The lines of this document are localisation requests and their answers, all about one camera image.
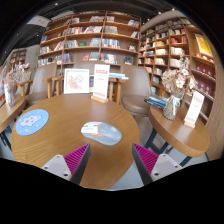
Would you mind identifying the tall wooden bookshelf unit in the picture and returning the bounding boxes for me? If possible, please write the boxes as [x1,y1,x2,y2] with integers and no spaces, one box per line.
[137,16,224,161]

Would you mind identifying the light blue book stack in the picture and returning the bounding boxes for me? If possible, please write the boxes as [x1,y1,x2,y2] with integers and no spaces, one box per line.
[108,72,129,81]

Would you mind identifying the distant wooden bookshelf unit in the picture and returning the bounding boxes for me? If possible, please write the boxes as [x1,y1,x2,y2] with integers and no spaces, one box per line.
[9,48,28,69]

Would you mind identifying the white ceiling panel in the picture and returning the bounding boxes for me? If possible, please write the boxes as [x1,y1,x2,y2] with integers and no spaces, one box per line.
[26,14,51,28]

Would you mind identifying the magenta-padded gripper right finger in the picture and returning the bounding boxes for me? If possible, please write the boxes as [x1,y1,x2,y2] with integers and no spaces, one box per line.
[131,143,184,186]

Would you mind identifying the dark book stack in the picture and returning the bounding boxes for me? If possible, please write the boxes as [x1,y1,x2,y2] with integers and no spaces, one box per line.
[143,94,168,110]

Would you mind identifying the wide wooden bookshelf unit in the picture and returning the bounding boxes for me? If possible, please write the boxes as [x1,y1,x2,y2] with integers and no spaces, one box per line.
[37,10,142,68]

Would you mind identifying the wooden side table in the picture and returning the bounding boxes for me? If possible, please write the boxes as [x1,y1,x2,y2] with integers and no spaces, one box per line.
[144,104,211,166]
[0,95,27,151]

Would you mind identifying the small white table sign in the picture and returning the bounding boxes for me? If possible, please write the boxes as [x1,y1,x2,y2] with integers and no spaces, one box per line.
[183,90,206,129]

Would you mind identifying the glass vase dried white flowers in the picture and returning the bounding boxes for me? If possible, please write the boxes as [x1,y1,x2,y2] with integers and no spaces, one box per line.
[160,55,198,121]

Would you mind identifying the white red sign wooden base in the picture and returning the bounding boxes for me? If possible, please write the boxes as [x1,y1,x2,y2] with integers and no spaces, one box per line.
[90,63,111,104]

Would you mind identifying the glass vase pink flowers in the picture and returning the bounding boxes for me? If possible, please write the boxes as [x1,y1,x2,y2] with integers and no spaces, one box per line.
[1,63,32,108]

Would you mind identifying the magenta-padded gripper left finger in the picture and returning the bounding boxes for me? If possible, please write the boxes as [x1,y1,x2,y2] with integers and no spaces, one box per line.
[41,143,92,186]

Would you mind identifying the dark blue book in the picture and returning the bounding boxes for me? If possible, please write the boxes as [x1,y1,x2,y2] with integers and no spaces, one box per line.
[89,74,95,94]

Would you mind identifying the round light blue mouse pad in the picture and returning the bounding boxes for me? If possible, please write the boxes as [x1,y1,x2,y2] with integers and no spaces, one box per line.
[15,108,50,137]

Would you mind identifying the white framed picture card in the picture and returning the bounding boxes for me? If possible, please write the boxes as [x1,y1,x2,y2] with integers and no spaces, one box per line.
[63,68,90,95]

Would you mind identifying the grey computer mouse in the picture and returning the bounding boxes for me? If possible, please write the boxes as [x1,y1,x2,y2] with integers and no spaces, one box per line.
[80,121,123,147]

